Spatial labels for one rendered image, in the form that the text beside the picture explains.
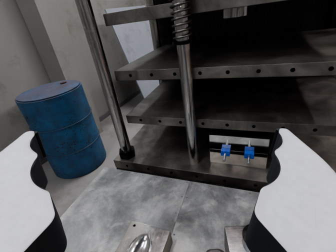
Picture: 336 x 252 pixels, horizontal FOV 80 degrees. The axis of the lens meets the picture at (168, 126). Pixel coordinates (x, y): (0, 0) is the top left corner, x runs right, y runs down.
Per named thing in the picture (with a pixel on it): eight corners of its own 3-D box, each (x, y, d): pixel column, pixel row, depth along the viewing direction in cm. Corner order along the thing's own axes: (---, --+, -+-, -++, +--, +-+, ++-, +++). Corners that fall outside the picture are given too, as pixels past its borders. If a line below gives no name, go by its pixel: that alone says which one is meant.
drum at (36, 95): (85, 142, 299) (58, 77, 251) (117, 151, 266) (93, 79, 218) (43, 171, 252) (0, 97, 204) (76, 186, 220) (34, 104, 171)
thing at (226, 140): (265, 168, 99) (269, 139, 90) (210, 162, 108) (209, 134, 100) (262, 119, 138) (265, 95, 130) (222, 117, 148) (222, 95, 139)
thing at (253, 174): (399, 213, 78) (406, 202, 75) (115, 167, 125) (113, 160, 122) (332, 113, 144) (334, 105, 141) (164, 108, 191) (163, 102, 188)
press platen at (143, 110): (378, 139, 76) (383, 128, 74) (127, 123, 116) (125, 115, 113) (324, 77, 135) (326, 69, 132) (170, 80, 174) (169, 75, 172)
